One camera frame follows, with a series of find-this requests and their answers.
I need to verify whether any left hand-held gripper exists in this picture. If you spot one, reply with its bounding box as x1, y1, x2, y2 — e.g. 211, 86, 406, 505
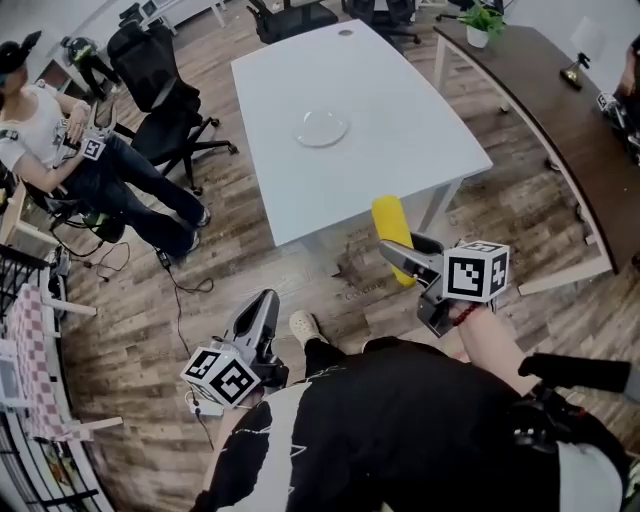
179, 288, 290, 411

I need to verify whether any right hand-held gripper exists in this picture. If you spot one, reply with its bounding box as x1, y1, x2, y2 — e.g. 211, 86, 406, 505
378, 233, 510, 339

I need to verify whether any yellow corn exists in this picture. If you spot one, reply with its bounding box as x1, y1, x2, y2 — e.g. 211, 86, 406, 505
370, 195, 417, 289

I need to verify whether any white plate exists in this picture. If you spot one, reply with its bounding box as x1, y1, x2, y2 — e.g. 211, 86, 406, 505
291, 109, 352, 149

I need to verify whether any person's left forearm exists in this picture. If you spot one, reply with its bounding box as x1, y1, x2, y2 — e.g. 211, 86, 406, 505
214, 397, 261, 454

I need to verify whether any person's right forearm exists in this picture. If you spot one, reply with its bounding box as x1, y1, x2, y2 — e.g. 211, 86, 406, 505
452, 307, 527, 399

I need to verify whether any person's white clog shoe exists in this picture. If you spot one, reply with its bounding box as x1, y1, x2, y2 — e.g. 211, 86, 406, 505
288, 309, 329, 346

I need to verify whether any person's black trouser leg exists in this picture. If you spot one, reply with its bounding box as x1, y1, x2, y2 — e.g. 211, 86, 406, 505
302, 337, 351, 374

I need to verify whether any white office table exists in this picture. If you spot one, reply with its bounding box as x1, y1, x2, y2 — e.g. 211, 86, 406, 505
229, 18, 495, 249

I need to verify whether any white power strip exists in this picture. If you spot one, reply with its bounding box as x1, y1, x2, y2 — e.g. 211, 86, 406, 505
184, 389, 224, 419

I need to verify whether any black green bag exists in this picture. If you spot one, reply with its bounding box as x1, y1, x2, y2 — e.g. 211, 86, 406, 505
82, 208, 126, 245

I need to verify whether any person's black printed shirt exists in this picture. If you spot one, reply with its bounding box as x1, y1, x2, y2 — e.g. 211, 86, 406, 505
189, 337, 626, 512

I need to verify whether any dark wooden desk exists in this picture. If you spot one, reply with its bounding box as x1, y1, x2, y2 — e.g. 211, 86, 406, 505
432, 24, 640, 297

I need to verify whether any checkered tablecloth table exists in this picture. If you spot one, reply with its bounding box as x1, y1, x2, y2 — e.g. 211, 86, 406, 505
0, 284, 124, 444

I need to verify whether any potted green plant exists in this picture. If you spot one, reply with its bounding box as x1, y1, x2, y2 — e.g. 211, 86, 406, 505
456, 0, 507, 50

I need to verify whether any black office chair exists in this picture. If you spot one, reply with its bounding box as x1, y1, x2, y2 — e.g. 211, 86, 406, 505
343, 0, 422, 47
107, 22, 239, 197
247, 0, 341, 45

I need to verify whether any white countertop appliance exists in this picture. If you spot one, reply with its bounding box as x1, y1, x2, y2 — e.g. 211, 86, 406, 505
0, 339, 24, 407

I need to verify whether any low white table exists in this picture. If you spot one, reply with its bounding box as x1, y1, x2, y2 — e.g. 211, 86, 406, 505
139, 0, 229, 36

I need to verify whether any red bead bracelet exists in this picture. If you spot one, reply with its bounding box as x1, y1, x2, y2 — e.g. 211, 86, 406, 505
448, 304, 482, 327

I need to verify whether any black power adapter cable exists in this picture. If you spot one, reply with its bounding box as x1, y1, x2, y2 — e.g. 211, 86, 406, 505
154, 247, 216, 451

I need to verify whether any light wooden chair frame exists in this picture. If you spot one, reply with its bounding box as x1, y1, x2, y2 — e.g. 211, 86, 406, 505
0, 184, 97, 317

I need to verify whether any black strap pouch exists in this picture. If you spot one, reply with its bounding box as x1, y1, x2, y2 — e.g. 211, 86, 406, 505
518, 352, 632, 395

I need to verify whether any black wire rack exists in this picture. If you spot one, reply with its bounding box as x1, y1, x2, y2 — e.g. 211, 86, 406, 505
0, 244, 51, 321

